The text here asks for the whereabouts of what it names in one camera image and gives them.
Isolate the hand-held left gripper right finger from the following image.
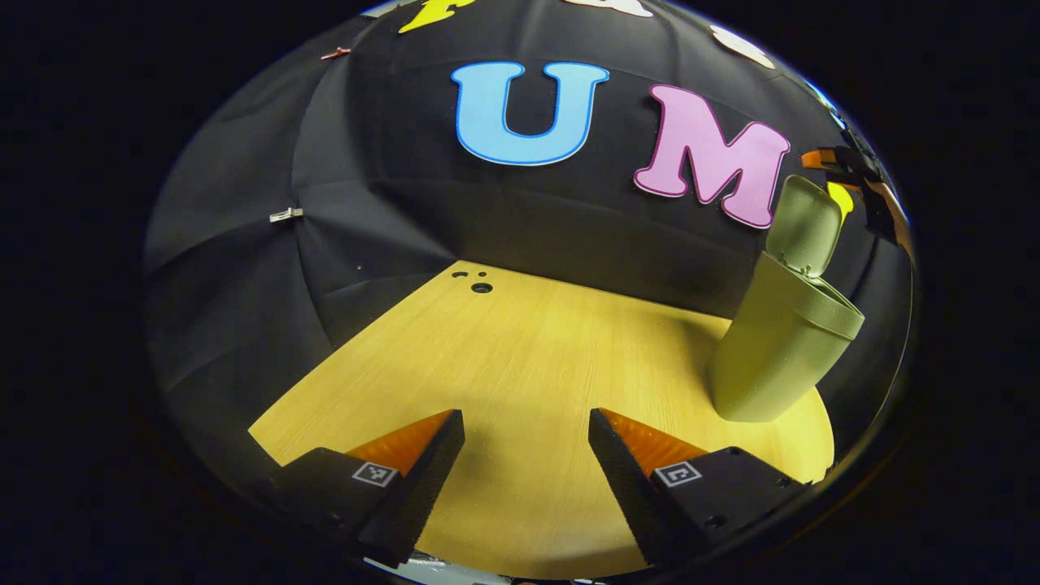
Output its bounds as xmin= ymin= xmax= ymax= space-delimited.
xmin=588 ymin=408 xmax=805 ymax=568

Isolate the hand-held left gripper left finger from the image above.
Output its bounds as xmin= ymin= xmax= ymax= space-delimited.
xmin=268 ymin=409 xmax=466 ymax=568

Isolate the wooden desktop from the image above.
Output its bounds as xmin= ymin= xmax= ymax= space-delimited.
xmin=248 ymin=262 xmax=836 ymax=579

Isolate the green desktop garbage bin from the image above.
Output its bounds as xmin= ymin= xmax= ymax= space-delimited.
xmin=707 ymin=175 xmax=865 ymax=423

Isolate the black backdrop cloth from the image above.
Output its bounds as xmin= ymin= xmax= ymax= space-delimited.
xmin=142 ymin=0 xmax=919 ymax=488

